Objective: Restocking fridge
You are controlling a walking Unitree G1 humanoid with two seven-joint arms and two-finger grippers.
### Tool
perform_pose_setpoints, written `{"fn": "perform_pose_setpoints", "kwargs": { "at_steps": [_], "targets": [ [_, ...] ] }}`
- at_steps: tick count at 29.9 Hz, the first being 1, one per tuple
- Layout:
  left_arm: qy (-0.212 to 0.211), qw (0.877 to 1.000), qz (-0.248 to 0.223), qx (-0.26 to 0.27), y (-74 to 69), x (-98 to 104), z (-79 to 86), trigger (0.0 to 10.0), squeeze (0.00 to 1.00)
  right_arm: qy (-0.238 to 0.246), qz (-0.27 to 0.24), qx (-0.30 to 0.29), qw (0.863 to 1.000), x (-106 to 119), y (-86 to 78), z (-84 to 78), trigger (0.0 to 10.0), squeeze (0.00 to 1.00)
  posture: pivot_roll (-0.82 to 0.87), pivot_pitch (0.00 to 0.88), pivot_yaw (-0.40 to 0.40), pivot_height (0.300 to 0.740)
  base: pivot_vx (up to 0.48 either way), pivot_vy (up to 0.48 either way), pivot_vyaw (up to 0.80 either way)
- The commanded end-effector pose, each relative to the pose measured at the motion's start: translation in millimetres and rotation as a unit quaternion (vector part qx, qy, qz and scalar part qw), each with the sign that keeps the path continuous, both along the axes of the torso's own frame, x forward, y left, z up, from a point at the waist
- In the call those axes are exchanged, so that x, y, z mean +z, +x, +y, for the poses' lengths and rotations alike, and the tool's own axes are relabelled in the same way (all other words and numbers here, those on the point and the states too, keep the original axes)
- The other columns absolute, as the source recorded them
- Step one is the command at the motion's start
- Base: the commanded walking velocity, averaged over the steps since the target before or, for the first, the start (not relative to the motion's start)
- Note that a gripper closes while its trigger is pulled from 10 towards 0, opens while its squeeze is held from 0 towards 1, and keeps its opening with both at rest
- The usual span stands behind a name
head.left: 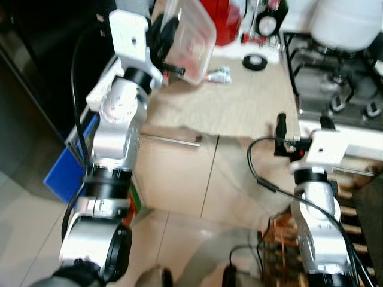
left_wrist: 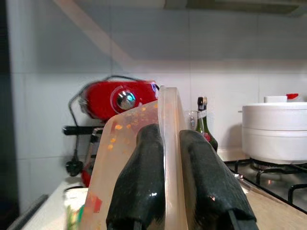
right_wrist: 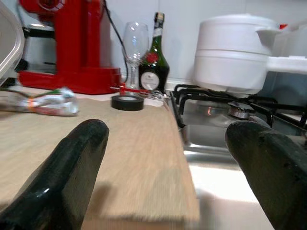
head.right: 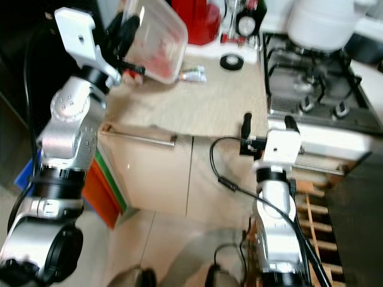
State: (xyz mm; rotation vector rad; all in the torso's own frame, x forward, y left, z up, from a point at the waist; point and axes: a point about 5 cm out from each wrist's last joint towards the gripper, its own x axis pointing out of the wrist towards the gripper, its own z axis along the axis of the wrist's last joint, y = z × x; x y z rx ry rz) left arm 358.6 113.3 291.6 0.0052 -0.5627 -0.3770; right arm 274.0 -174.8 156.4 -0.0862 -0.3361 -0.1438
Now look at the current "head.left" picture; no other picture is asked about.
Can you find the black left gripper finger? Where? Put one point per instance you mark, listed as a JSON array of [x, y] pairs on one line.
[[171, 37], [155, 39]]

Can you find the clear plastic food container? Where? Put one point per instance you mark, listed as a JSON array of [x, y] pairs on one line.
[[194, 42]]

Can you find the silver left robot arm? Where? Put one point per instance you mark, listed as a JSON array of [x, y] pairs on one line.
[[116, 131]]

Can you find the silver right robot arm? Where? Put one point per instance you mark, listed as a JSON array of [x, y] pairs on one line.
[[320, 227]]

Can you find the steel gas stove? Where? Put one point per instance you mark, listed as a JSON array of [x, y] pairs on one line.
[[335, 84]]

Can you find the small shiny silver packet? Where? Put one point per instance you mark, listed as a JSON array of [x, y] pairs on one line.
[[218, 75]]

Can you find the red round container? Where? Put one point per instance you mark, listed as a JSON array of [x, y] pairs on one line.
[[222, 21]]

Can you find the black tape roll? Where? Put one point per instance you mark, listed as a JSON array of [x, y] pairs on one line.
[[246, 62]]

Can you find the wooden slatted rack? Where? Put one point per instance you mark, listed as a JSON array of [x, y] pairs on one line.
[[353, 227]]

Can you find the white pot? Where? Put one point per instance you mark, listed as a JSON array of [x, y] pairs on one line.
[[347, 21]]

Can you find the beige kitchen cabinet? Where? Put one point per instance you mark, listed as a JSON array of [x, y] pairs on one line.
[[179, 179]]

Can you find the green flat board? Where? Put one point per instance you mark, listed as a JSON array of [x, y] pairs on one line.
[[139, 196]]

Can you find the orange flat board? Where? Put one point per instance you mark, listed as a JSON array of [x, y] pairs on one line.
[[132, 203]]

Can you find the robot right leg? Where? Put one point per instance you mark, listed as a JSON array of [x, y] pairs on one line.
[[230, 277]]

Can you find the robot leg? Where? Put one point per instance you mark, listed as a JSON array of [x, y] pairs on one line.
[[154, 278], [230, 277]]

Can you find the blue flat board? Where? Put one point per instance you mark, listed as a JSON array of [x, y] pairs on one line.
[[63, 173]]

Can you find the robot left leg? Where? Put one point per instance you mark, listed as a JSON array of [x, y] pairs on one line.
[[154, 278]]

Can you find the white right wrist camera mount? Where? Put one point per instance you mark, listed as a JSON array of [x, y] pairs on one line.
[[326, 149]]

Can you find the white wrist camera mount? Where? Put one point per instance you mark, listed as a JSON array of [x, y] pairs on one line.
[[326, 149], [128, 36]]

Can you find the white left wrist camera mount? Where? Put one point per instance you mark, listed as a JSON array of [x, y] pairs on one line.
[[128, 36]]

